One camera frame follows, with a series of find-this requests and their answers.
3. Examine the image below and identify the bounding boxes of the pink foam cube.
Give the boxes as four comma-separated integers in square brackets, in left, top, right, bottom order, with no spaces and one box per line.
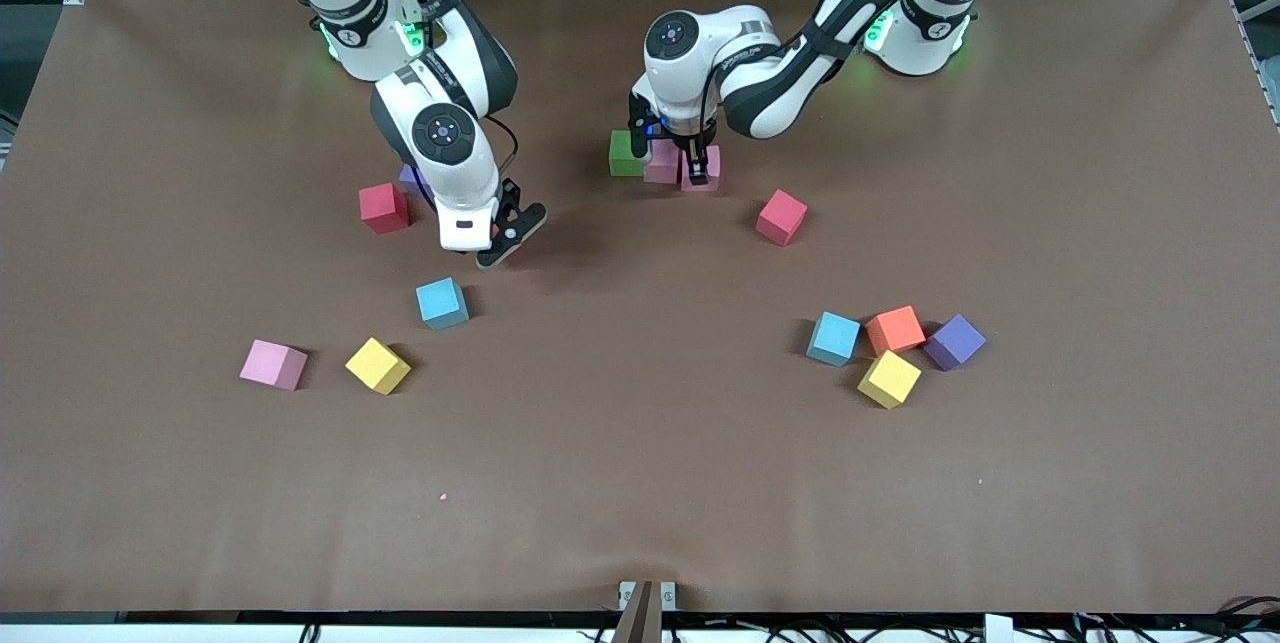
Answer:
[239,339,310,392]
[643,138,686,186]
[680,143,723,194]

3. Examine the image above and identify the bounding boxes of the cyan foam cube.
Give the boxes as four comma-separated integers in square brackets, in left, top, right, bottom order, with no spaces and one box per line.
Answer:
[415,277,471,331]
[805,311,863,368]

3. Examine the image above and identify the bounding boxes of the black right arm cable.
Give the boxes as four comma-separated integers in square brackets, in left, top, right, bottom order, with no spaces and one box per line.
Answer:
[485,115,521,186]

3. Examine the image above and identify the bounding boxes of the red foam cube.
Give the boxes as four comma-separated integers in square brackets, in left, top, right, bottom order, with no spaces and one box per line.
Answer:
[358,182,412,236]
[755,188,809,247]

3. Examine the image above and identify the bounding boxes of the orange foam cube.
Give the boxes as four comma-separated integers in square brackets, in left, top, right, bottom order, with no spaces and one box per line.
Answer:
[864,305,928,357]

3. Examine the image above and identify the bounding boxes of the green foam cube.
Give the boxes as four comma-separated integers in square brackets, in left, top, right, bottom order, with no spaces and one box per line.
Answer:
[608,129,649,178]

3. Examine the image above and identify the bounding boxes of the brown camera stand post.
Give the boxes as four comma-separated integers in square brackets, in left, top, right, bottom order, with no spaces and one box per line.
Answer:
[610,581,664,643]

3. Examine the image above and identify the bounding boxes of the yellow foam cube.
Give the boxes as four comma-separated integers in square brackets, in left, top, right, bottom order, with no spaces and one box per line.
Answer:
[856,349,923,411]
[344,336,413,396]

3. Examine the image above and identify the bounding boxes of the black cable bundle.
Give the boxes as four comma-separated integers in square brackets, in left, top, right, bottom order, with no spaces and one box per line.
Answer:
[1213,595,1280,636]

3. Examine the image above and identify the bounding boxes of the brown table cover sheet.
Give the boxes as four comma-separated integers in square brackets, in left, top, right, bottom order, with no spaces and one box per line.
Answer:
[0,0,1280,614]

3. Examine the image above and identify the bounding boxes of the silver metal bracket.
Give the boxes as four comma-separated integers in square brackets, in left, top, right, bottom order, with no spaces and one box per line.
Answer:
[617,580,678,612]

